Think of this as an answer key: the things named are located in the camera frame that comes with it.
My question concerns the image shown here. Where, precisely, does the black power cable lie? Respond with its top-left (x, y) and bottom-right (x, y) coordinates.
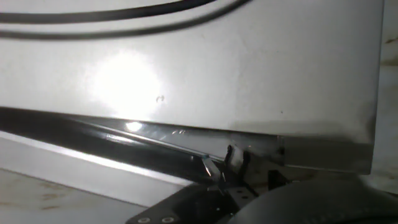
top-left (0, 0), bottom-right (218, 24)

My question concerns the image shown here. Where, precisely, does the silver microwave body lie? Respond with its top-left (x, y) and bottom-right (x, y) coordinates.
top-left (0, 0), bottom-right (385, 175)

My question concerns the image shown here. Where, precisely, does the marble pattern table mat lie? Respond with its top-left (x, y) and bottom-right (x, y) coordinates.
top-left (0, 0), bottom-right (398, 224)

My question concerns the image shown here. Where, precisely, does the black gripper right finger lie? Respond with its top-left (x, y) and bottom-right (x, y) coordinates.
top-left (267, 169), bottom-right (289, 191)

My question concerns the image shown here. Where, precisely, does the black glass microwave door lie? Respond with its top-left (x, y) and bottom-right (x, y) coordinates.
top-left (0, 107), bottom-right (284, 208)

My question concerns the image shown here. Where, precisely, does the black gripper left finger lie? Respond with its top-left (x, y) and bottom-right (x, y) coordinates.
top-left (201, 154), bottom-right (259, 206)

